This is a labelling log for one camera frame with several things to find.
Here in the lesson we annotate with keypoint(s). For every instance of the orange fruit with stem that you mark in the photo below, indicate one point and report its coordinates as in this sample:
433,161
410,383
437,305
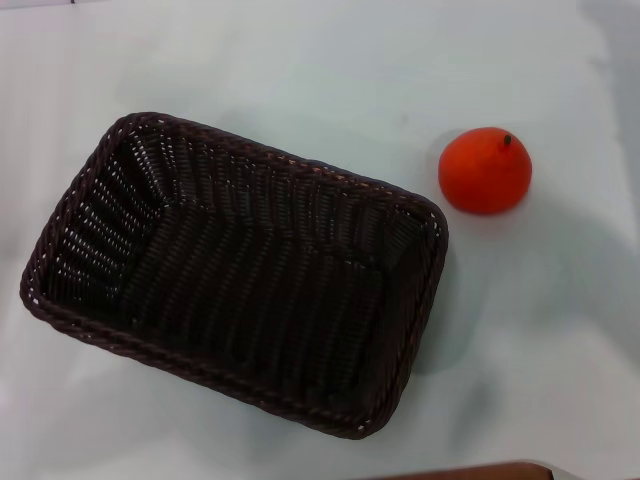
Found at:
482,175

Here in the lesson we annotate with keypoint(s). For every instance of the dark brown woven rectangular basket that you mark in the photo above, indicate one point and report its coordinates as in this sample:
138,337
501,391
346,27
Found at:
260,300

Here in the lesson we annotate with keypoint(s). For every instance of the brown wooden panel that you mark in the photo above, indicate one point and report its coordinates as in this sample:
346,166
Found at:
465,472

